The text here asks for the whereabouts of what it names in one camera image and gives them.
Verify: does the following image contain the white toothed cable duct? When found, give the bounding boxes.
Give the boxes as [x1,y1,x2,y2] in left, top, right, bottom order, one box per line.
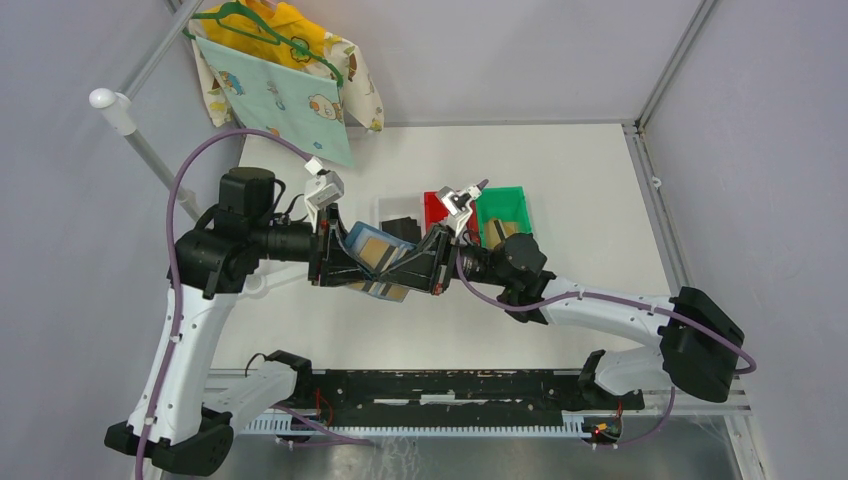
[242,413,591,439]

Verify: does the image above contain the green clothes hanger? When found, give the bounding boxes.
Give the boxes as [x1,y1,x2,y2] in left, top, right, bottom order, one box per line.
[190,1,344,90]

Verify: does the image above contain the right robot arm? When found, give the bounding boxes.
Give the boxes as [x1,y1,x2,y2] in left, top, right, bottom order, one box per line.
[377,226,757,408]

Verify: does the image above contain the gold cards in green bin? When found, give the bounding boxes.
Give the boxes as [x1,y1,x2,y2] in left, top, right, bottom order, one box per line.
[481,218,522,250]

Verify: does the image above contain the black VIP cards stack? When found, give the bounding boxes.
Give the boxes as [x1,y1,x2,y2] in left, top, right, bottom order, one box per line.
[380,216,422,244]

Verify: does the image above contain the blue leather card holder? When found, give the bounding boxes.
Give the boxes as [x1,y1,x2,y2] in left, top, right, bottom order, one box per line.
[345,222,415,303]

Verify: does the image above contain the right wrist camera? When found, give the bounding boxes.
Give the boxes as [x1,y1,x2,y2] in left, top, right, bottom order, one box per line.
[436,179,488,237]

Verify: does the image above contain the white clothes rack stand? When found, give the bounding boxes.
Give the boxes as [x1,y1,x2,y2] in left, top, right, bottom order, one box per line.
[88,88,175,190]

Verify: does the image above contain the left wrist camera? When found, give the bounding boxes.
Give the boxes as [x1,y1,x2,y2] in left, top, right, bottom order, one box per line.
[304,170,345,227]

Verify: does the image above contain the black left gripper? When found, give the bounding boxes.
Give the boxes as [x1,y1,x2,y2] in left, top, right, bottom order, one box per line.
[253,202,380,288]

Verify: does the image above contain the mint cartoon cloth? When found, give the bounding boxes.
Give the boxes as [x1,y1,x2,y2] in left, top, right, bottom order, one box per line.
[192,37,354,167]

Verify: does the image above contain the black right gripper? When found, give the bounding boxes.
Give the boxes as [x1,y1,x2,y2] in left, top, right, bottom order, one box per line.
[379,222,512,295]

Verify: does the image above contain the green plastic bin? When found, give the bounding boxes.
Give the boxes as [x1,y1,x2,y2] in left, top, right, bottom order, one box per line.
[475,186,533,248]

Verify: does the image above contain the red plastic bin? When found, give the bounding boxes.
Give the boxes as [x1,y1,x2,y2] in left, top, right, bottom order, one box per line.
[423,191,479,233]

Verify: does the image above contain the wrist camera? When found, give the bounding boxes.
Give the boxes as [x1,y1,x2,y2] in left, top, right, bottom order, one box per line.
[436,179,488,237]
[304,170,345,227]

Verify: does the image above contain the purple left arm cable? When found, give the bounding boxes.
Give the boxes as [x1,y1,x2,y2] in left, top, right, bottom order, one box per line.
[132,128,316,480]

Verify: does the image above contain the gold card in holder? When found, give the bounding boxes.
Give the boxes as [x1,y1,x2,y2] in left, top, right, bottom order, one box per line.
[359,237,398,272]

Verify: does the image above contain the white plastic bin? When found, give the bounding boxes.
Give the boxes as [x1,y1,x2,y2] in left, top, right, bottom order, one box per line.
[375,194,425,239]

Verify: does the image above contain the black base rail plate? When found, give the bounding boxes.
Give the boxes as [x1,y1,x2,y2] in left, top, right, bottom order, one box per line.
[284,369,645,428]

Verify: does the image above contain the yellow patterned child shirt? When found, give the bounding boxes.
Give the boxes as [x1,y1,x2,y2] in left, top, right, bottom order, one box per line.
[188,1,385,132]

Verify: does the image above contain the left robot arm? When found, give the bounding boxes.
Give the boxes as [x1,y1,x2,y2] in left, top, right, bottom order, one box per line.
[104,167,344,478]

